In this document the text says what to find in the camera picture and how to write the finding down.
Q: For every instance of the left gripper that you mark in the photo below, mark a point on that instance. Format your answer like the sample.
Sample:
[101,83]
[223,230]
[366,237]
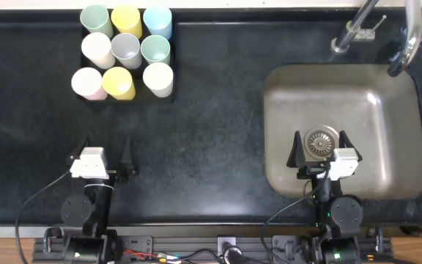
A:
[115,176]

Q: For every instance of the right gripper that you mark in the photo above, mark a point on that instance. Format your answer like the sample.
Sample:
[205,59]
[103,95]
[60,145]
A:
[311,171]

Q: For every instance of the yellow cup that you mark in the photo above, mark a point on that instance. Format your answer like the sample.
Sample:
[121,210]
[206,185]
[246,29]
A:
[117,82]
[126,18]

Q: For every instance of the pink cup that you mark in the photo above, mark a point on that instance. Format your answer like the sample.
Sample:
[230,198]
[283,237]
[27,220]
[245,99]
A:
[86,82]

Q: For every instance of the white cup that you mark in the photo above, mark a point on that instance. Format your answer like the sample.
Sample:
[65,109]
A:
[95,47]
[158,78]

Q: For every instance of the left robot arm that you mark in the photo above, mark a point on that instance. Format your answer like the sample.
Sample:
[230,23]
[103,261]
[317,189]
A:
[86,212]

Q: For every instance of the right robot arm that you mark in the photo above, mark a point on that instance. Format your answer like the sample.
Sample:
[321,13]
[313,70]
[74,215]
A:
[344,212]

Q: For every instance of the steel sink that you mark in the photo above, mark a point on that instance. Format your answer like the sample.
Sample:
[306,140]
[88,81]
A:
[379,121]

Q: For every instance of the black tray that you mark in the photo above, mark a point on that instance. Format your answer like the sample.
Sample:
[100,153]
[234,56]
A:
[139,96]

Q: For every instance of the grey cup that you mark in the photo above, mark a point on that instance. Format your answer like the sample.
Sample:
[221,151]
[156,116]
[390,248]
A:
[125,47]

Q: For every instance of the green cup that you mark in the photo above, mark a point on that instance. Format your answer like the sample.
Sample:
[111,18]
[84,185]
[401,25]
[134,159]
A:
[155,49]
[94,18]

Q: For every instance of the steel tap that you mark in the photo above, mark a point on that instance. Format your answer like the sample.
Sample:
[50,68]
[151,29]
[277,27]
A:
[346,34]

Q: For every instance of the blue cup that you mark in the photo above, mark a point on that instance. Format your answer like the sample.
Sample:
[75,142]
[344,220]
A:
[157,20]

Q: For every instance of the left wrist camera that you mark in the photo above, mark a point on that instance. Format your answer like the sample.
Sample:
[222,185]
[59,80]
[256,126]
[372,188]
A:
[90,163]

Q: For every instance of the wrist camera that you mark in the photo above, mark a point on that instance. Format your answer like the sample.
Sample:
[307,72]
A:
[344,163]
[90,163]

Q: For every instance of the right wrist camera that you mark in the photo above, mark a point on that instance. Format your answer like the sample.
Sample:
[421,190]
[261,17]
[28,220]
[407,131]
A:
[344,163]

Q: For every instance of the mounting rail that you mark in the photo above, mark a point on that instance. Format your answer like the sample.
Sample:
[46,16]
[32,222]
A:
[189,245]

